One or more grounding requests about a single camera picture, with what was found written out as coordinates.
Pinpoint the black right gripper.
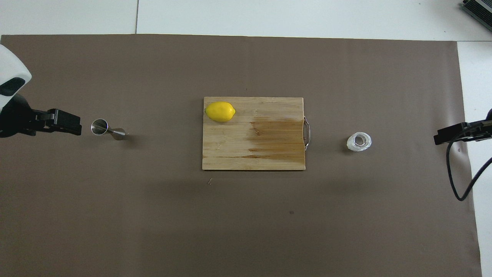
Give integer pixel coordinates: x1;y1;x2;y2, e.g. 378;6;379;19
434;109;492;146

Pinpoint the wooden cutting board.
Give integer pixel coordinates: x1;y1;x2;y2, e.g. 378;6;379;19
202;97;311;171

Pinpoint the steel double jigger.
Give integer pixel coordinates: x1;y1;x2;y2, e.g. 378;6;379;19
91;118;127;141

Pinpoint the yellow lemon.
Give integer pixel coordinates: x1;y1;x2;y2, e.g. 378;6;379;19
205;101;236;123

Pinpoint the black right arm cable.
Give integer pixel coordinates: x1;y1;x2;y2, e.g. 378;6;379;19
446;131;492;202

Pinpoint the grey ribbed device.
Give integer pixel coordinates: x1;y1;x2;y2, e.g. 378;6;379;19
461;0;492;27

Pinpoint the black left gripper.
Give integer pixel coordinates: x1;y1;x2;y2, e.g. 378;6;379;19
0;94;82;138

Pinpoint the brown table mat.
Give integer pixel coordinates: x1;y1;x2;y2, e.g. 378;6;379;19
0;34;483;277

